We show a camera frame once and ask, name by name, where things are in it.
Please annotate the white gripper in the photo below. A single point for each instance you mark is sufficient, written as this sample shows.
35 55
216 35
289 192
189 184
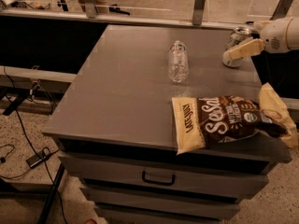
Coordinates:
274 34

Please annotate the white green 7up can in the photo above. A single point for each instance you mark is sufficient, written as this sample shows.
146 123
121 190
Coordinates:
238 35

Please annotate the clear plastic water bottle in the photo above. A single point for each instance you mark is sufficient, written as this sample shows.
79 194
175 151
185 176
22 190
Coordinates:
178 67

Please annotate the brown yellow chip bag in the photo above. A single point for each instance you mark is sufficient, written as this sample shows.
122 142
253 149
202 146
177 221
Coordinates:
204 121

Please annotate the grey drawer cabinet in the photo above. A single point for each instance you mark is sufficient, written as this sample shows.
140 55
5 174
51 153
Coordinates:
116 121

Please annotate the black power adapter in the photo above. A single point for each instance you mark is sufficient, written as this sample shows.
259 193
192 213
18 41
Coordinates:
35 160

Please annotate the black stand leg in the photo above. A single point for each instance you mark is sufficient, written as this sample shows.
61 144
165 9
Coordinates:
55 183

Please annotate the black drawer handle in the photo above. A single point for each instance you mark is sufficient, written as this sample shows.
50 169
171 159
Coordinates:
160 180

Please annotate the metal railing frame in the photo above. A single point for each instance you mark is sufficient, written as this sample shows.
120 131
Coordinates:
214 14

